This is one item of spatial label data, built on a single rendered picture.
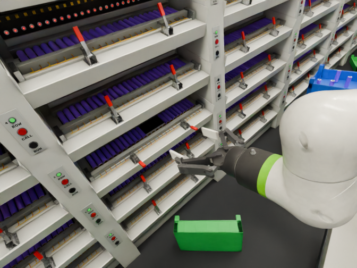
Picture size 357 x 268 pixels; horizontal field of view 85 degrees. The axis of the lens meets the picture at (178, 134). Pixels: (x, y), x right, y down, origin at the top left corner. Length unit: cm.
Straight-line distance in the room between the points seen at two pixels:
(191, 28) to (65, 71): 43
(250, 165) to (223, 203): 84
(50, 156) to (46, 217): 24
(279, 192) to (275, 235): 80
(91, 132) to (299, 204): 57
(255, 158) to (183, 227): 62
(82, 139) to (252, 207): 96
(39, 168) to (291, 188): 60
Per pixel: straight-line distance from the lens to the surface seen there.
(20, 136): 60
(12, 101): 57
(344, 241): 88
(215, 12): 85
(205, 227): 96
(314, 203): 37
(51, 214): 80
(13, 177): 68
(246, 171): 43
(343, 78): 142
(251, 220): 121
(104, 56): 63
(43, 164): 65
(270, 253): 116
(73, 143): 67
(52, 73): 61
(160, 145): 82
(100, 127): 68
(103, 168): 78
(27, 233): 82
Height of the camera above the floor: 107
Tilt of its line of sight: 38 degrees down
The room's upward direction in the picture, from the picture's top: 12 degrees counter-clockwise
